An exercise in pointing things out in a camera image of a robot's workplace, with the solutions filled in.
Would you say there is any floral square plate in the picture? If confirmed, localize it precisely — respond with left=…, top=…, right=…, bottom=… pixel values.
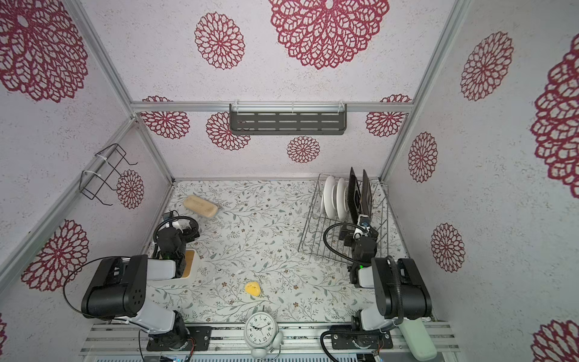
left=347, top=168, right=361, bottom=224

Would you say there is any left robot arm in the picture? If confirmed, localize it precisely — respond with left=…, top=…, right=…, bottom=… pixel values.
left=80, top=216, right=200, bottom=351

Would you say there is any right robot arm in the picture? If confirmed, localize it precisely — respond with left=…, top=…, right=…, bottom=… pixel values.
left=339, top=214, right=432, bottom=331

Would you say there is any tan sponge block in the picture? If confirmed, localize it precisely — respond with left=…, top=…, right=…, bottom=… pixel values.
left=183, top=195, right=219, bottom=218

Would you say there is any white round plate back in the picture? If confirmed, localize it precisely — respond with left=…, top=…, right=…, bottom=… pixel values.
left=336, top=178, right=348, bottom=222

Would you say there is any white round plate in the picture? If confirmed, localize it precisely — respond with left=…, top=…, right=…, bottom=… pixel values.
left=336, top=178, right=348, bottom=222
left=322, top=176, right=336, bottom=219

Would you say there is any white round plate front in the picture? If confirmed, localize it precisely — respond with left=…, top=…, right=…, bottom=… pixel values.
left=322, top=176, right=336, bottom=219

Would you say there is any yellow small piece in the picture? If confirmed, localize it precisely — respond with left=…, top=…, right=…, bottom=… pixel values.
left=244, top=281, right=262, bottom=297

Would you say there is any pale green bottle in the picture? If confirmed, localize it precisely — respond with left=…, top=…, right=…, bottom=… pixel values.
left=398, top=319, right=438, bottom=361

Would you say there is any white alarm clock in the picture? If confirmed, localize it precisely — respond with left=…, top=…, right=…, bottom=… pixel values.
left=244, top=312, right=283, bottom=361

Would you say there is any wire dish rack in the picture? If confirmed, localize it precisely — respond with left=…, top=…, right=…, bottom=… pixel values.
left=298, top=173, right=390, bottom=264

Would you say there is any black wire wall basket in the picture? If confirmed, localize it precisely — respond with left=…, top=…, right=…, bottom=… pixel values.
left=78, top=143, right=137, bottom=207

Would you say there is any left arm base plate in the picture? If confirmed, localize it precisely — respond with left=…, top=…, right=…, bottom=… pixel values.
left=146, top=326, right=213, bottom=351

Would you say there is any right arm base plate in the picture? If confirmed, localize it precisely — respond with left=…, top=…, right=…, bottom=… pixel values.
left=330, top=325, right=394, bottom=350

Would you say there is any grey wall shelf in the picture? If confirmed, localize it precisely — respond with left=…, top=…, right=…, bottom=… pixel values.
left=229, top=103, right=348, bottom=136

